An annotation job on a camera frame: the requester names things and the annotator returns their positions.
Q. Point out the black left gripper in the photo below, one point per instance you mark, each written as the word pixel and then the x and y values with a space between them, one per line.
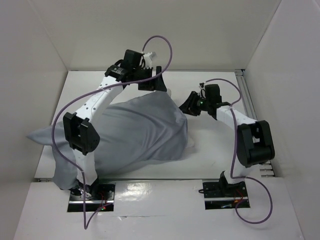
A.
pixel 157 84

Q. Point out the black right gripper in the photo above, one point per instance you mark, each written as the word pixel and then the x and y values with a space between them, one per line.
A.
pixel 195 103

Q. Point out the white pillow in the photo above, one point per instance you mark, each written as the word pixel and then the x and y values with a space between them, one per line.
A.
pixel 190 141

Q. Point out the grey pillowcase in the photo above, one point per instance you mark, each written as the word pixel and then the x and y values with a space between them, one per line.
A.
pixel 146 130

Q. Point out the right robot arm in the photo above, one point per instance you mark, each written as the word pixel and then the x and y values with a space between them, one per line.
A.
pixel 253 140

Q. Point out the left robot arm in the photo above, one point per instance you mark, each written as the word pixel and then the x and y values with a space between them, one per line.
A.
pixel 80 127

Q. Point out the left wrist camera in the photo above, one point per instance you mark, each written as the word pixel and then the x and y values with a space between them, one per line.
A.
pixel 148 59

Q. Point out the aluminium frame rail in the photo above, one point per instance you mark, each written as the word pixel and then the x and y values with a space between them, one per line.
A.
pixel 246 98

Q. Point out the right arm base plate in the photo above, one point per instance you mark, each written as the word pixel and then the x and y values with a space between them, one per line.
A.
pixel 219 195

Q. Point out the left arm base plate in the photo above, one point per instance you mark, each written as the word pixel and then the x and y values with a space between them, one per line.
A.
pixel 102 198

